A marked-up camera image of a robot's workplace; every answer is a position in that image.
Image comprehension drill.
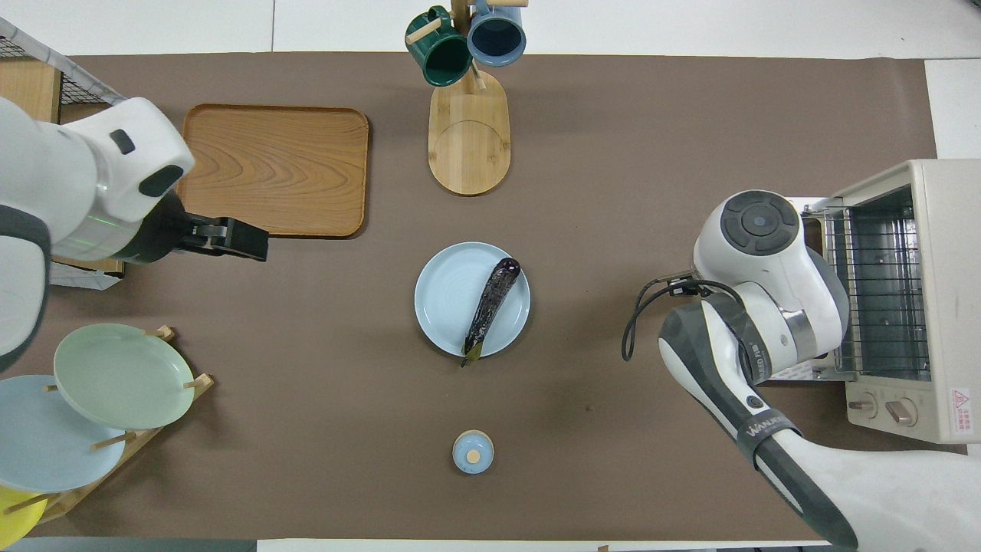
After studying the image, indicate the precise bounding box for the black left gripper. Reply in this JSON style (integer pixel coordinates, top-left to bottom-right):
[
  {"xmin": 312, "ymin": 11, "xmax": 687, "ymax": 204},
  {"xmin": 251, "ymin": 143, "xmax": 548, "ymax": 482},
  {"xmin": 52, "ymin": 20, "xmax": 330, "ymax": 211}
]
[{"xmin": 126, "ymin": 193, "xmax": 269, "ymax": 264}]

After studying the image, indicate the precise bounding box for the dark purple eggplant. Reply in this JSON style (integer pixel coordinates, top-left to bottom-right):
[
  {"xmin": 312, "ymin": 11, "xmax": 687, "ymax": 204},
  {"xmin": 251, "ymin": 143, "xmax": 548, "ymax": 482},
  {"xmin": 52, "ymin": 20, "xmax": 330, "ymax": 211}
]
[{"xmin": 461, "ymin": 258, "xmax": 522, "ymax": 367}]

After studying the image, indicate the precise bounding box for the cream toaster oven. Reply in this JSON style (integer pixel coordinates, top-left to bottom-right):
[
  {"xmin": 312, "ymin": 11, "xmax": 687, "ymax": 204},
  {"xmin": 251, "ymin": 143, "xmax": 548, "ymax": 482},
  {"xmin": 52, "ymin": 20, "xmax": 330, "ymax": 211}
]
[{"xmin": 770, "ymin": 159, "xmax": 981, "ymax": 444}]

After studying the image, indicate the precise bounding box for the brown wooden tray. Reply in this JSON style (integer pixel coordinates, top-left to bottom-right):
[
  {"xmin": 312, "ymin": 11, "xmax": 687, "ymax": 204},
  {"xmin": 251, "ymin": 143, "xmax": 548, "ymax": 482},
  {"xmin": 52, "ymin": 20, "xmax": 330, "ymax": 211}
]
[{"xmin": 178, "ymin": 104, "xmax": 370, "ymax": 238}]

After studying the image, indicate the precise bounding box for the pale green plate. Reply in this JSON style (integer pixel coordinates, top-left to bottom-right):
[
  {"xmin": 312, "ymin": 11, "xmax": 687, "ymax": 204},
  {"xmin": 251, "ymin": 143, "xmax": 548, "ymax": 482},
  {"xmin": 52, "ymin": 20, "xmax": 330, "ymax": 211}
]
[{"xmin": 54, "ymin": 323, "xmax": 195, "ymax": 430}]

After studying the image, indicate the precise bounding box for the wooden mug tree stand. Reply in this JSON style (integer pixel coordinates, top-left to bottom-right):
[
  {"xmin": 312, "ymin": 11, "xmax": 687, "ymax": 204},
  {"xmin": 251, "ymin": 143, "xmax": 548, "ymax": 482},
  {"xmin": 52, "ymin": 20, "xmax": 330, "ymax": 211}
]
[{"xmin": 406, "ymin": 0, "xmax": 530, "ymax": 196}]

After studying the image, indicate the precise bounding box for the wooden plate rack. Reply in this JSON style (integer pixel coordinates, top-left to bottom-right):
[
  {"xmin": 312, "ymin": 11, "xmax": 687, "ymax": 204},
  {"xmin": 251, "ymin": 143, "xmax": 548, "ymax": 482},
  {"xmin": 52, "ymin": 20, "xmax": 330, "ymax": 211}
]
[{"xmin": 0, "ymin": 326, "xmax": 214, "ymax": 524}]

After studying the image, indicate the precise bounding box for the dark green mug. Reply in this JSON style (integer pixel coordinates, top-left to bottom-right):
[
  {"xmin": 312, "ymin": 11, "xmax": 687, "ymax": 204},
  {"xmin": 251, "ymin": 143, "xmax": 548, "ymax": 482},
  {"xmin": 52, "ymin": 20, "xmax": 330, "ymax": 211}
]
[{"xmin": 405, "ymin": 6, "xmax": 474, "ymax": 87}]

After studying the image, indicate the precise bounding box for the light blue racked plate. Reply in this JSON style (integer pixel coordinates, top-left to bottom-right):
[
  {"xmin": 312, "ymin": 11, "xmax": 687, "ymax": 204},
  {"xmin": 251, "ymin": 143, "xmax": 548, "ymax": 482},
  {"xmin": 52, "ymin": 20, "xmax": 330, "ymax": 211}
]
[{"xmin": 0, "ymin": 374, "xmax": 127, "ymax": 494}]

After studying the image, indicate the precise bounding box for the small blue call bell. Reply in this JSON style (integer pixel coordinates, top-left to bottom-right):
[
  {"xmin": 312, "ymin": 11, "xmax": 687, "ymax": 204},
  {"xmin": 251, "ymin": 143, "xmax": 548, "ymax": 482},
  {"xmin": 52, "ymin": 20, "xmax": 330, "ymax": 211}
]
[{"xmin": 452, "ymin": 430, "xmax": 495, "ymax": 475}]

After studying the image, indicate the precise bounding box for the blue mug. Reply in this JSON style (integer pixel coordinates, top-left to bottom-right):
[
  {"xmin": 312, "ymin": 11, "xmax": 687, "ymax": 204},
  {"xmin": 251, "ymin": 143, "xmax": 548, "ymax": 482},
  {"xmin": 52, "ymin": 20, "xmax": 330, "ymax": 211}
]
[{"xmin": 467, "ymin": 0, "xmax": 527, "ymax": 67}]

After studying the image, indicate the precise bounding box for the brown table mat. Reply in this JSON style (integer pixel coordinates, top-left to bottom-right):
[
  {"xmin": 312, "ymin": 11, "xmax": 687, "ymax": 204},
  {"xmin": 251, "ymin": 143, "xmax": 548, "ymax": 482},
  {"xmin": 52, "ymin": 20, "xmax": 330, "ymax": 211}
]
[{"xmin": 23, "ymin": 52, "xmax": 970, "ymax": 541}]

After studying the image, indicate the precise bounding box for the yellow plate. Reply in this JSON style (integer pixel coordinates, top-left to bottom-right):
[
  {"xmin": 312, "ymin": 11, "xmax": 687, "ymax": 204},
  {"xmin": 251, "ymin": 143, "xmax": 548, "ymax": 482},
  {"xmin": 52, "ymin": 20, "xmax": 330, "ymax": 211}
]
[{"xmin": 0, "ymin": 487, "xmax": 47, "ymax": 550}]

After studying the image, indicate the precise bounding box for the black wire basket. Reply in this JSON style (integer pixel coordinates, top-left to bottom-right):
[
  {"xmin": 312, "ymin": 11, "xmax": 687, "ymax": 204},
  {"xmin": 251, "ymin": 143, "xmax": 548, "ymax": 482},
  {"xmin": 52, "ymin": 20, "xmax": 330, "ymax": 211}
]
[{"xmin": 0, "ymin": 17, "xmax": 127, "ymax": 108}]

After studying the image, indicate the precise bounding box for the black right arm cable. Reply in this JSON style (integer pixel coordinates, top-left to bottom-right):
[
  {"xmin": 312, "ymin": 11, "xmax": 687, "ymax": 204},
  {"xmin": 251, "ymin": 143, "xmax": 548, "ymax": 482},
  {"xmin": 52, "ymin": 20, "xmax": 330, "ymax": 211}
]
[{"xmin": 622, "ymin": 274, "xmax": 744, "ymax": 361}]

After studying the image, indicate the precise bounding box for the metal oven wire rack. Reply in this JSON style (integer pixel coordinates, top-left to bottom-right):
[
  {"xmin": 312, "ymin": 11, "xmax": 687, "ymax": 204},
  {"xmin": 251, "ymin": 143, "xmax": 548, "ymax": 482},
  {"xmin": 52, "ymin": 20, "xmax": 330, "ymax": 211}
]
[{"xmin": 832, "ymin": 207, "xmax": 932, "ymax": 376}]

